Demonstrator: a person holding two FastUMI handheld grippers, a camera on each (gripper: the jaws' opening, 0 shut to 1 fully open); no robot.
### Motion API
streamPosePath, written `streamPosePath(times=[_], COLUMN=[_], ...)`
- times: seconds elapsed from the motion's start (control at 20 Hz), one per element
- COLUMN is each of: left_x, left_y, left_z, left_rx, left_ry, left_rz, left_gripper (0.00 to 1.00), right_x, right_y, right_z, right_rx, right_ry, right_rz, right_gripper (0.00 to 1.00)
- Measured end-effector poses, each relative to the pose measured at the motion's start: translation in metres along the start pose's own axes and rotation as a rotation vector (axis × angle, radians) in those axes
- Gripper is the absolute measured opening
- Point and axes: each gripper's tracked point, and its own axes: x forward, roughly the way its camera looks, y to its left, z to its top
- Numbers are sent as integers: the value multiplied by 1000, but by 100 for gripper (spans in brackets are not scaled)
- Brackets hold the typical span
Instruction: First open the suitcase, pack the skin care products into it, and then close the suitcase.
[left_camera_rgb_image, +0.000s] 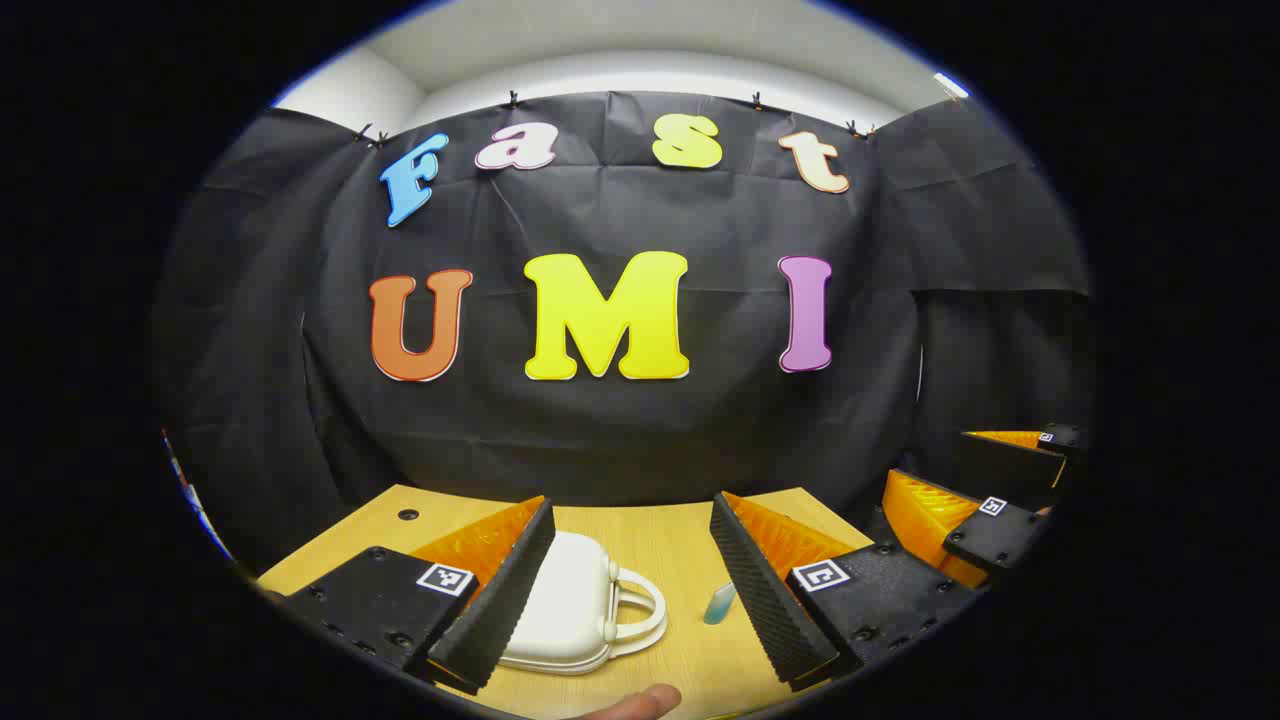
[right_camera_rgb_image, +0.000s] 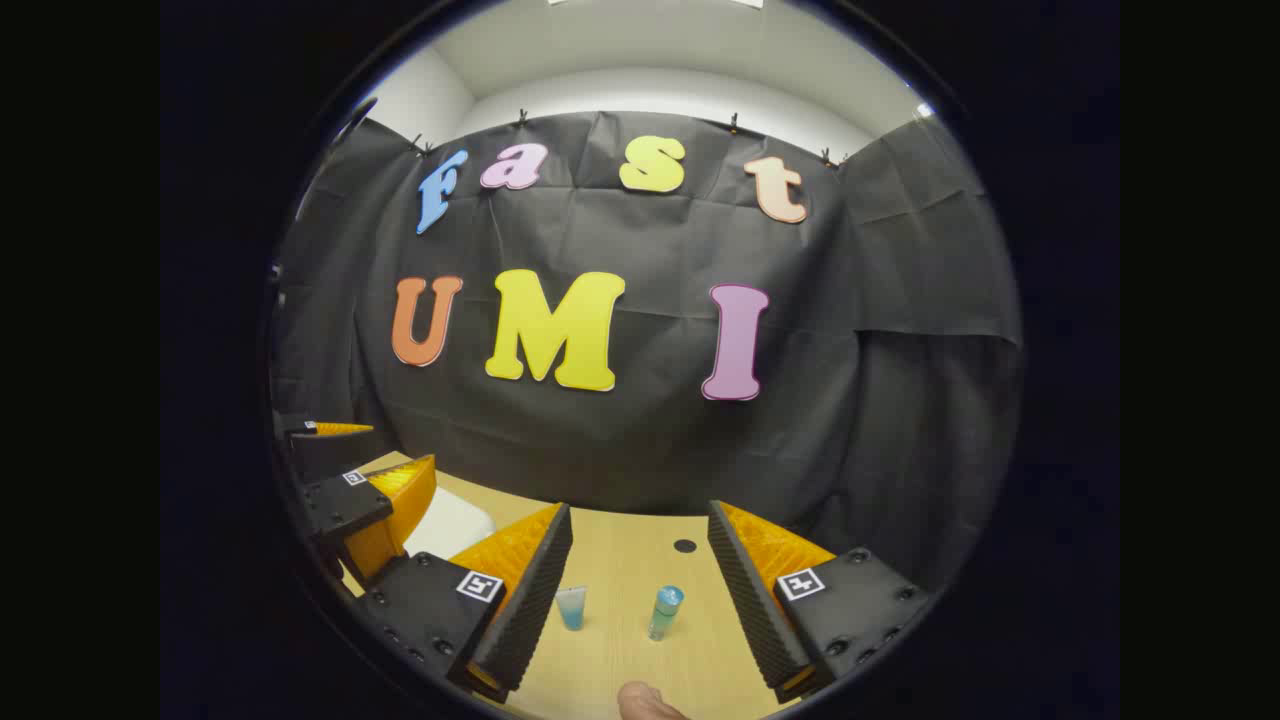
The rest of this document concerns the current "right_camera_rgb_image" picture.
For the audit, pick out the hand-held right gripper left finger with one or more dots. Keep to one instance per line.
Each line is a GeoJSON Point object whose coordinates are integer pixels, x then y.
{"type": "Point", "coordinates": [530, 610]}

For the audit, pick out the blue skin care bottle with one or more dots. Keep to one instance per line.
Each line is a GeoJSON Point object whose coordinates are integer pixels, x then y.
{"type": "Point", "coordinates": [665, 612]}

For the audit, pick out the small blue squeeze tube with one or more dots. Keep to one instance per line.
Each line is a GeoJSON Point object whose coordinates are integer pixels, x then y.
{"type": "Point", "coordinates": [572, 610]}

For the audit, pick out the white suitcase with grey lining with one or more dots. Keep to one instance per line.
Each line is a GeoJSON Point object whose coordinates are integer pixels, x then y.
{"type": "Point", "coordinates": [455, 525]}

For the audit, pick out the black backdrop cloth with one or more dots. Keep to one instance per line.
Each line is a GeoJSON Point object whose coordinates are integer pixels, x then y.
{"type": "Point", "coordinates": [640, 440]}

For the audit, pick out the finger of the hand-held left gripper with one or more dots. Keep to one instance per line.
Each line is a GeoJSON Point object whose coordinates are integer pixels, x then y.
{"type": "Point", "coordinates": [330, 450]}
{"type": "Point", "coordinates": [340, 505]}

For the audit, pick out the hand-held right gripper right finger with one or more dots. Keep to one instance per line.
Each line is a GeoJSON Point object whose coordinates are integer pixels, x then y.
{"type": "Point", "coordinates": [752, 610]}

